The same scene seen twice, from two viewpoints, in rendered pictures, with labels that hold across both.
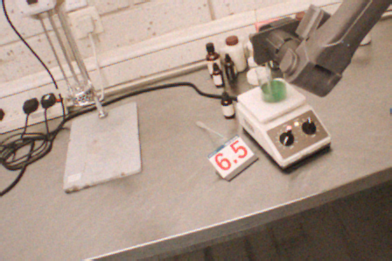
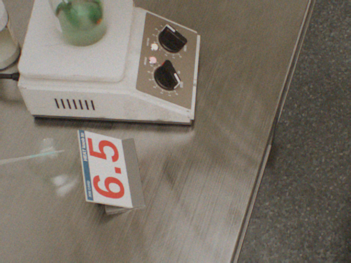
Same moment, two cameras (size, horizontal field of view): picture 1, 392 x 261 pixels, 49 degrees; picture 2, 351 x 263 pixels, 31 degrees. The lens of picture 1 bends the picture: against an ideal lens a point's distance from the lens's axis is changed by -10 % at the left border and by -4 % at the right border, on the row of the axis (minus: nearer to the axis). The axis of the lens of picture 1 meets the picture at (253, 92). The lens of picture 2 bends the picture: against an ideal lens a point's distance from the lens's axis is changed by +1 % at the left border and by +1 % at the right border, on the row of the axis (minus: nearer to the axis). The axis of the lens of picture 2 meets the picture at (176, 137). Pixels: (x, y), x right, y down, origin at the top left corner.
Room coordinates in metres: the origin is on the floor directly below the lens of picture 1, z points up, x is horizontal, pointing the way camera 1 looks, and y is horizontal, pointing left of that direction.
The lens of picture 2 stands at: (0.51, 0.34, 1.40)
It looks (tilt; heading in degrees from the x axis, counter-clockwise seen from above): 58 degrees down; 300
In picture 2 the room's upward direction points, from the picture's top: 4 degrees counter-clockwise
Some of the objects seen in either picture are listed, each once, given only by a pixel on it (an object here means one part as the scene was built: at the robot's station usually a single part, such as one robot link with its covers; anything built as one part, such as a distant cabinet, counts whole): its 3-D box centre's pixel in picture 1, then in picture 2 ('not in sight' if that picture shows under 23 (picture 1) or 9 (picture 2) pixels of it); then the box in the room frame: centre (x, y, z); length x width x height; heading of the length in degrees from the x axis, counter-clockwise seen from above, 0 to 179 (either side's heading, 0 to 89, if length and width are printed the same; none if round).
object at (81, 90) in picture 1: (65, 54); not in sight; (0.93, 0.41, 1.02); 0.07 x 0.07 x 0.25
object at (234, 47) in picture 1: (234, 53); not in sight; (1.16, 0.03, 0.80); 0.06 x 0.06 x 0.10
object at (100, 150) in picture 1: (102, 143); not in sight; (0.92, 0.41, 0.76); 0.30 x 0.20 x 0.01; 8
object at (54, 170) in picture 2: (223, 143); (53, 161); (0.82, 0.09, 0.76); 0.06 x 0.06 x 0.02
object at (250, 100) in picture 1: (271, 99); (78, 36); (0.84, -0.03, 0.83); 0.12 x 0.12 x 0.01; 22
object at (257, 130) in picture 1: (279, 119); (105, 61); (0.82, -0.04, 0.79); 0.22 x 0.13 x 0.08; 22
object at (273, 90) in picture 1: (273, 82); (79, 4); (0.84, -0.05, 0.88); 0.07 x 0.06 x 0.08; 105
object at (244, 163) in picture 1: (233, 157); (111, 167); (0.75, 0.07, 0.77); 0.09 x 0.06 x 0.04; 127
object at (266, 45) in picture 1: (283, 45); not in sight; (0.75, -0.07, 1.01); 0.10 x 0.07 x 0.07; 107
